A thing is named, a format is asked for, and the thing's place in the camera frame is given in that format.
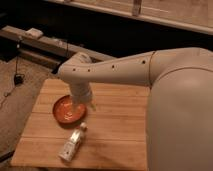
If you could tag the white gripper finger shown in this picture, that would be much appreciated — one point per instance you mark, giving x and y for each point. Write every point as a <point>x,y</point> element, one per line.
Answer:
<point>92,106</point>

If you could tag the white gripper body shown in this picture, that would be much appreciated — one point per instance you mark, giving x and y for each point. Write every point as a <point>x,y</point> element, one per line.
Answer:
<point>80,93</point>

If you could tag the white plastic bottle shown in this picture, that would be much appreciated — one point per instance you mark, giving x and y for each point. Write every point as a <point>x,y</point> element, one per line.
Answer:
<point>71,146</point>

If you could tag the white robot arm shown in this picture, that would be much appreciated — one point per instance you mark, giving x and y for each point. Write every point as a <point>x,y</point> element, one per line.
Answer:
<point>179,119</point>

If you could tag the orange ceramic bowl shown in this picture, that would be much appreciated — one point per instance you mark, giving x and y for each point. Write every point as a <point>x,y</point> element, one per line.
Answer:
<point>66,112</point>

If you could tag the wooden board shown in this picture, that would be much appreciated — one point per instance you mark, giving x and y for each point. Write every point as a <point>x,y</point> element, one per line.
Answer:
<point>115,137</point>

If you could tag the small white block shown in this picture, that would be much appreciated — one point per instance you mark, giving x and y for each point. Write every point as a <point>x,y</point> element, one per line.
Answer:
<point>34,33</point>

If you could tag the wooden beam rail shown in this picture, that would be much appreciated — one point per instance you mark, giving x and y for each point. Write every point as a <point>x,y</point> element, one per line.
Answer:
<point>49,44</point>

